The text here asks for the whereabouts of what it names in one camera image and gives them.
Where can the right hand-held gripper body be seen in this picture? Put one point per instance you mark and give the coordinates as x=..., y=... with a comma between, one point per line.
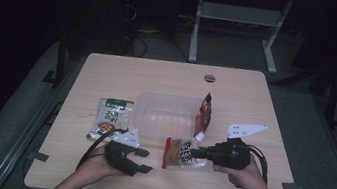
x=232, y=153

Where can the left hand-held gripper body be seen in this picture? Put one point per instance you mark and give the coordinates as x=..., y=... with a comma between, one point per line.
x=120, y=154

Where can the clear red-edged snack packet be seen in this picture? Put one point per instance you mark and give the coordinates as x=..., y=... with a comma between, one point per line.
x=177, y=155

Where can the red snack packet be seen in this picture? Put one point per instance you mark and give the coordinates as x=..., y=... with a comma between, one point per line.
x=205, y=111

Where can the clear plastic container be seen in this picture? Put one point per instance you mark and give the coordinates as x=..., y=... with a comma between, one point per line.
x=164, y=117

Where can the person's left hand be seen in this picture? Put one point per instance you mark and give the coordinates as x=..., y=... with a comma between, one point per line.
x=96, y=166

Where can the person's right hand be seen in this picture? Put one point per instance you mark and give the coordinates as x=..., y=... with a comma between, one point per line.
x=244, y=181

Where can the small white object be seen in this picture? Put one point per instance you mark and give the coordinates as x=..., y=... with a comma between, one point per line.
x=200, y=136

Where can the green snack packet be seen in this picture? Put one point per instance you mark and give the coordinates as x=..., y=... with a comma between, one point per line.
x=112, y=116

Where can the white metal desk frame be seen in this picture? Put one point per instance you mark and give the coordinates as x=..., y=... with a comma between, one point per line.
x=235, y=13

